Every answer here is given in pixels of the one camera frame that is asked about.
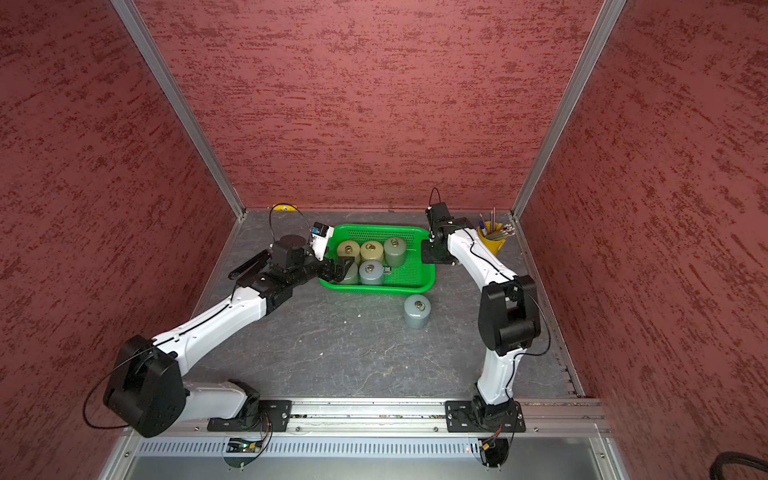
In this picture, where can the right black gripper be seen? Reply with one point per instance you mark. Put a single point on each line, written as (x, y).
(428, 256)

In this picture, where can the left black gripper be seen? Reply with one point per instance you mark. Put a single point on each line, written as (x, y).
(340, 271)

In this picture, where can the olive tea canister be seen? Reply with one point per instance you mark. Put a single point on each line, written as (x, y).
(351, 276)

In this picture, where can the beige tea canister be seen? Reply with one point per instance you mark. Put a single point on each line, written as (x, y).
(349, 249)
(372, 251)

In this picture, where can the green plastic basket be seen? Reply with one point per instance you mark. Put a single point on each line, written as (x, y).
(413, 277)

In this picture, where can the grey tea canister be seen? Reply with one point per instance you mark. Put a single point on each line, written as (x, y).
(371, 273)

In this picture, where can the green tea canister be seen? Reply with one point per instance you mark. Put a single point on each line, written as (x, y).
(395, 252)

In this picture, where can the grey-blue tea canister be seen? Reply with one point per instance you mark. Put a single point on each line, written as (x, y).
(417, 311)

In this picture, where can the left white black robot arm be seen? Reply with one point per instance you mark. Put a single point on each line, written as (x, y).
(147, 388)

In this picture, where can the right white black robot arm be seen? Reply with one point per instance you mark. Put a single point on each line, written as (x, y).
(508, 319)

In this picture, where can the yellow pen cup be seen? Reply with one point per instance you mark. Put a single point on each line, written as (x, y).
(496, 236)

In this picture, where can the black tongs tool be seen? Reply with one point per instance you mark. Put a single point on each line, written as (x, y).
(257, 262)

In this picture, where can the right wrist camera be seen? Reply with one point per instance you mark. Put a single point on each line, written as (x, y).
(437, 214)

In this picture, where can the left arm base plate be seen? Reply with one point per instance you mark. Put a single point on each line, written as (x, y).
(259, 417)

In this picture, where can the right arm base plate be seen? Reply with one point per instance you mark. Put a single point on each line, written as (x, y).
(477, 416)

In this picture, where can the aluminium front rail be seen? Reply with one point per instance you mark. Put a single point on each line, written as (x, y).
(406, 428)

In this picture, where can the left aluminium frame post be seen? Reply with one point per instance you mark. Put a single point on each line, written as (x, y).
(137, 29)

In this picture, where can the aluminium frame post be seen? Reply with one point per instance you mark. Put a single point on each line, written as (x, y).
(604, 24)
(137, 29)

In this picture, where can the right aluminium frame post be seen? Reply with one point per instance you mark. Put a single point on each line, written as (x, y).
(604, 24)

